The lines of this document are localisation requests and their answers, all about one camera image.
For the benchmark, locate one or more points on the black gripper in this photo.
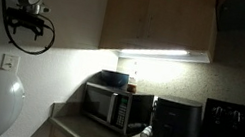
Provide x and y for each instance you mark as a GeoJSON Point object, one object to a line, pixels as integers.
{"type": "Point", "coordinates": [27, 23]}

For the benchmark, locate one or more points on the dark blue bowl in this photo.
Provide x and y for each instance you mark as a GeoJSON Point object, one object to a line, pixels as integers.
{"type": "Point", "coordinates": [114, 78]}

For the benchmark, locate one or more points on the stainless steel microwave oven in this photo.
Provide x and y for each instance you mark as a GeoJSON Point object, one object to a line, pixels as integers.
{"type": "Point", "coordinates": [112, 109]}

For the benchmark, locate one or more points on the glass jar with brown contents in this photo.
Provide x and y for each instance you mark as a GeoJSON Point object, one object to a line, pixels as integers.
{"type": "Point", "coordinates": [131, 87]}

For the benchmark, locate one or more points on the under-cabinet light strip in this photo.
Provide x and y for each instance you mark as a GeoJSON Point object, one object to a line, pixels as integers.
{"type": "Point", "coordinates": [155, 52]}

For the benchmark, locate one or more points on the small white shaker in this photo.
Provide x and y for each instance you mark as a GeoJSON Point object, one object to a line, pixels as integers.
{"type": "Point", "coordinates": [146, 133]}

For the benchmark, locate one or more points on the black air fryer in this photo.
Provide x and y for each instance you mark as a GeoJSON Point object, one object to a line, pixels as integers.
{"type": "Point", "coordinates": [176, 128]}

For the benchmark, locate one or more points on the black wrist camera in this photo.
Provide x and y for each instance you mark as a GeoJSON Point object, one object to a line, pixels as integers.
{"type": "Point", "coordinates": [25, 14]}

